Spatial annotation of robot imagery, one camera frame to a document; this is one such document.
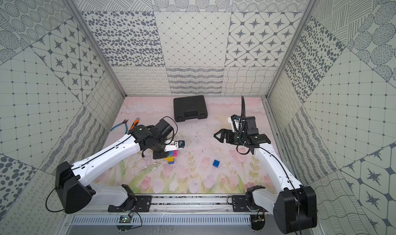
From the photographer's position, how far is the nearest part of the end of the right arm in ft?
1.91

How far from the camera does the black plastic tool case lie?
105 cm

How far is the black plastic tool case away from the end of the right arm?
12.3 inches
